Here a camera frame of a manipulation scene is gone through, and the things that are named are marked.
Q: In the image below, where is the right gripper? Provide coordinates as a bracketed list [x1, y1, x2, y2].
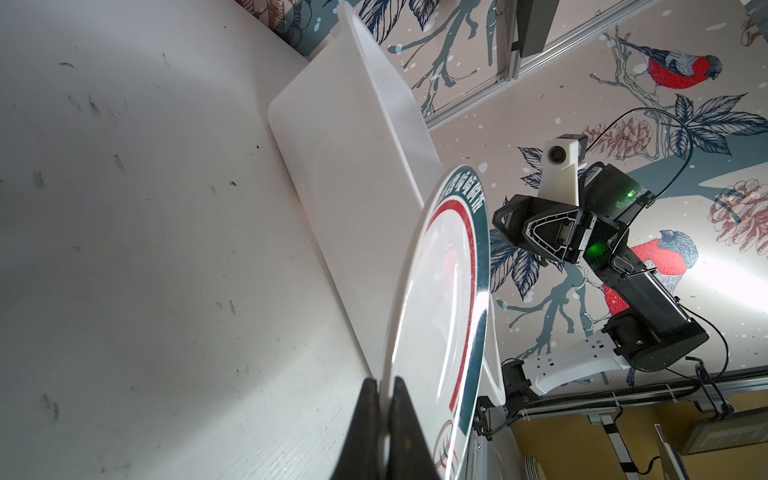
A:
[493, 195, 597, 264]

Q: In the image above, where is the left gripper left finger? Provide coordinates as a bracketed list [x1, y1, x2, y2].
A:
[331, 378, 381, 480]

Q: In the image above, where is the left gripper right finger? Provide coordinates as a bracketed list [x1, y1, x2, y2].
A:
[385, 377, 439, 480]

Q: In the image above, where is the white plate green red rim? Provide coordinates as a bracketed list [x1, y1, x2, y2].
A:
[379, 165, 490, 479]

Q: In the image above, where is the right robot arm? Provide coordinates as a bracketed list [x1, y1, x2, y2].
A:
[492, 162, 709, 415]

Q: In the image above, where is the white plastic bin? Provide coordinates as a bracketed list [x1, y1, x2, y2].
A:
[267, 1, 506, 409]

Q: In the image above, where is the grey box under table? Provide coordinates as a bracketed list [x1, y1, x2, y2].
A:
[679, 407, 767, 455]

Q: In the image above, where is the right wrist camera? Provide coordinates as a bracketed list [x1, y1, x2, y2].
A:
[537, 134, 588, 206]

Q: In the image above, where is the black wall basket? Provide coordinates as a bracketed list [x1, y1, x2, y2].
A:
[516, 0, 559, 58]

